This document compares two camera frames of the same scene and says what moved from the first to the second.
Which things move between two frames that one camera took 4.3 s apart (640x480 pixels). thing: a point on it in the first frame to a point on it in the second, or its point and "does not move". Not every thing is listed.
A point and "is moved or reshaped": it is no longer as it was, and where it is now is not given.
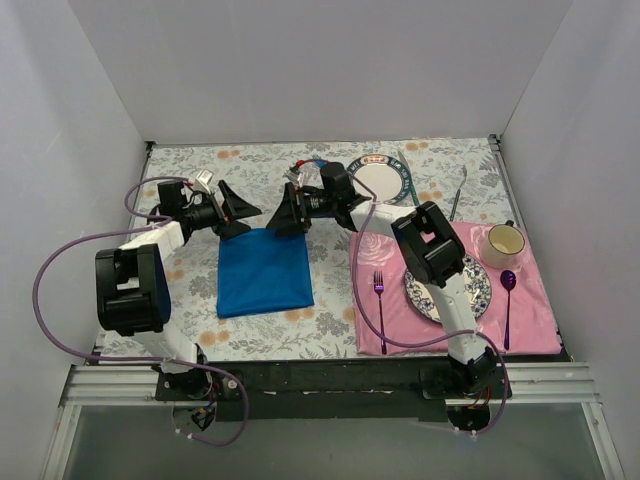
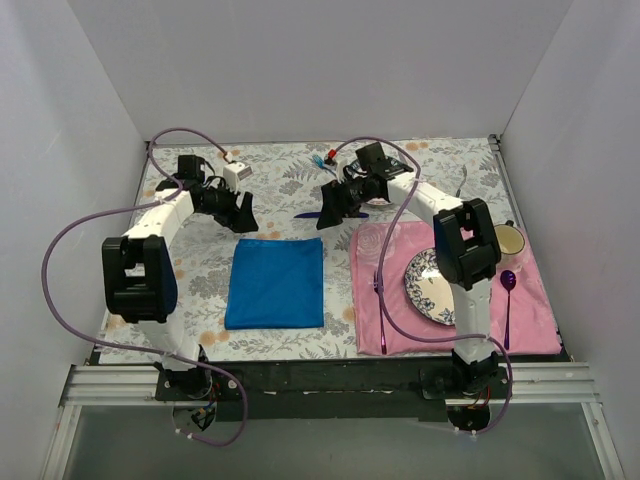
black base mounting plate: [331, 389] does not move
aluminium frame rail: [122, 385] does not move
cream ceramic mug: [503, 245] does not move
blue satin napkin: [260, 272] is moved or reshaped
